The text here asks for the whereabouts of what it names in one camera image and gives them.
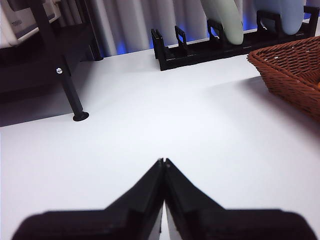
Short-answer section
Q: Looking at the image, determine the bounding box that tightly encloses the black plate rack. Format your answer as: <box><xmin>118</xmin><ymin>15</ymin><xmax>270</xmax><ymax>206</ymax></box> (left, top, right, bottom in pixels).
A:
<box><xmin>150</xmin><ymin>5</ymin><xmax>320</xmax><ymax>72</ymax></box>

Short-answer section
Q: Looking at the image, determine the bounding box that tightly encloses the brown wicker basket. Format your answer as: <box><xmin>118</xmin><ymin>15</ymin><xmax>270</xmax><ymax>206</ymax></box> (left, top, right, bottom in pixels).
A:
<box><xmin>246</xmin><ymin>36</ymin><xmax>320</xmax><ymax>123</ymax></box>

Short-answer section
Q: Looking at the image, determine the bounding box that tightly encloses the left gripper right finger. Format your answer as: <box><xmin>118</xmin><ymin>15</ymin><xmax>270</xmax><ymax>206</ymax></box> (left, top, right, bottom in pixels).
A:
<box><xmin>164</xmin><ymin>157</ymin><xmax>318</xmax><ymax>240</ymax></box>

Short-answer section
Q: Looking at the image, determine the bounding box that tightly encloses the pale green plate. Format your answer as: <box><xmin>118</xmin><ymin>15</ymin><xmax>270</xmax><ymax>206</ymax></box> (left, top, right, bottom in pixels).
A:
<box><xmin>201</xmin><ymin>0</ymin><xmax>245</xmax><ymax>45</ymax></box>

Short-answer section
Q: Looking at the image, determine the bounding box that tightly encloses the grey pleated curtain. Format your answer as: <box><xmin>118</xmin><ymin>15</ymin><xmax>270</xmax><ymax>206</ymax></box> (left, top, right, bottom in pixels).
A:
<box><xmin>57</xmin><ymin>0</ymin><xmax>320</xmax><ymax>57</ymax></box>

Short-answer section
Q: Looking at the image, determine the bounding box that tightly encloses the black metal shelf frame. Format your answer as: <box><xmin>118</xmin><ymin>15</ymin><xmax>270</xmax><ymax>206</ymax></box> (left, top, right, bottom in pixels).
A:
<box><xmin>0</xmin><ymin>0</ymin><xmax>105</xmax><ymax>123</ymax></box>

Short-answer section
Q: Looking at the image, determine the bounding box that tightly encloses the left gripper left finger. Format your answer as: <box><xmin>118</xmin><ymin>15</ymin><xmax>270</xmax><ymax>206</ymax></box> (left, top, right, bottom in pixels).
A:
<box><xmin>11</xmin><ymin>157</ymin><xmax>165</xmax><ymax>240</ymax></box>

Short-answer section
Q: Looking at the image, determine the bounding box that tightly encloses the pale blue plate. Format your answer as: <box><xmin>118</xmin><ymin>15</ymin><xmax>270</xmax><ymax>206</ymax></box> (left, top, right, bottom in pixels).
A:
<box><xmin>253</xmin><ymin>0</ymin><xmax>306</xmax><ymax>36</ymax></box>

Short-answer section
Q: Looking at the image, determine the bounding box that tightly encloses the white toaster oven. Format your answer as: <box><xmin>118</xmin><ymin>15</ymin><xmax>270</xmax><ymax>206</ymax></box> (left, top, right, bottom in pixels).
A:
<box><xmin>0</xmin><ymin>0</ymin><xmax>62</xmax><ymax>50</ymax></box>

